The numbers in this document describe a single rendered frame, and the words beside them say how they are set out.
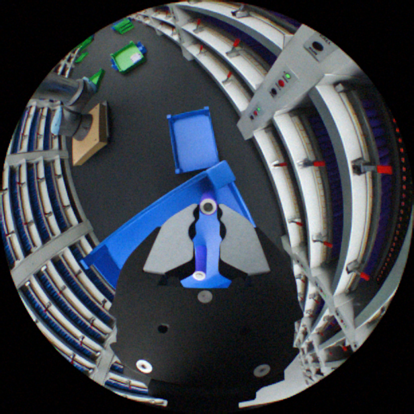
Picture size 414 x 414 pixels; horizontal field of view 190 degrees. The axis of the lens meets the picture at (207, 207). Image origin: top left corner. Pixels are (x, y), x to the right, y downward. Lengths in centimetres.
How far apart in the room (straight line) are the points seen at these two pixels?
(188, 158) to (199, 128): 17
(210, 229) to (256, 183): 54
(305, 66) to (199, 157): 60
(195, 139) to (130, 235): 56
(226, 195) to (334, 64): 29
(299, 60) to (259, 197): 65
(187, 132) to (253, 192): 46
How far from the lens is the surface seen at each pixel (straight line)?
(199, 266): 18
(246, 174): 70
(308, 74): 29
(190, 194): 19
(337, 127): 28
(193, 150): 68
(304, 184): 44
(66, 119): 87
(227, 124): 73
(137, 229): 24
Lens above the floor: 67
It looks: 75 degrees down
